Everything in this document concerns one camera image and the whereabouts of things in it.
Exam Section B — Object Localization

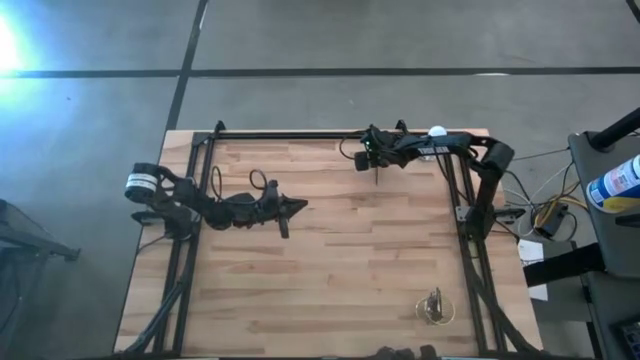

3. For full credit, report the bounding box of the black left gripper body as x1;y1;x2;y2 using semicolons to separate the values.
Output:
255;178;294;225

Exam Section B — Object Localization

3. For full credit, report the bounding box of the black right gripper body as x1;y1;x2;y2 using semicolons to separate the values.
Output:
367;126;402;169

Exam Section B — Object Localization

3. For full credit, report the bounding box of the white bulb lamp chrome base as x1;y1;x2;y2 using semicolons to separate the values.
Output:
419;124;449;162

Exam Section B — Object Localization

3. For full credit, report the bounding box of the white paper sheet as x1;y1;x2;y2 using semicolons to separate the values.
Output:
517;238;549;302

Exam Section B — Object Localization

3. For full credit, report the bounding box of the black power box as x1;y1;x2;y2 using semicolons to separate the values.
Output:
533;202;569;241

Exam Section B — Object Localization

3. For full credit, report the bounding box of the black flat bar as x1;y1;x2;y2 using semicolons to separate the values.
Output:
522;242;607;289

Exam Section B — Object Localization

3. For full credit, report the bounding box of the black metal stand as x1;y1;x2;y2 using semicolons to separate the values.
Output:
0;198;82;264

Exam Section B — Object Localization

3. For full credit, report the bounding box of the black pole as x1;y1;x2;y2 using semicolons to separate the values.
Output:
587;106;640;152

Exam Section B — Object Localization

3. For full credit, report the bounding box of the blue white spray can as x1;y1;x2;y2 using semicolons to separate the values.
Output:
585;153;640;215

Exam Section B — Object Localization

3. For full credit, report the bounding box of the grey cart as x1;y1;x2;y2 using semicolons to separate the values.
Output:
567;130;640;279

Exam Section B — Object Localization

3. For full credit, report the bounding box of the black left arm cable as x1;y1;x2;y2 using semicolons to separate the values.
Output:
209;164;224;202
248;168;269;193

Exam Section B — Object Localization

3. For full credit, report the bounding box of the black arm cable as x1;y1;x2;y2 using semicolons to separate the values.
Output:
338;133;359;162
248;168;269;193
209;164;224;202

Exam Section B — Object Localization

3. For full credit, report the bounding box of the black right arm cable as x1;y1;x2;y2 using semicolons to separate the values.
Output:
338;133;359;162

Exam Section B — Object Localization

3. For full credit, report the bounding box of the black aluminium table frame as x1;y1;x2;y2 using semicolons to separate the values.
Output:
122;118;544;359

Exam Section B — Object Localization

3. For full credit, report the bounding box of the grey cable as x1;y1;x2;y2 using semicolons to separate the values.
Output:
509;147;571;164

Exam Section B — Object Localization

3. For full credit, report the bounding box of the white cable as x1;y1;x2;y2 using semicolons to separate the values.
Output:
519;162;574;237

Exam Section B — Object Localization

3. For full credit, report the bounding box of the black table-edge mount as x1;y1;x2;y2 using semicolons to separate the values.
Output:
373;344;441;360

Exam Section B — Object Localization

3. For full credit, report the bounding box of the yellow cable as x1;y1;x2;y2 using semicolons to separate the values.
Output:
532;193;582;230

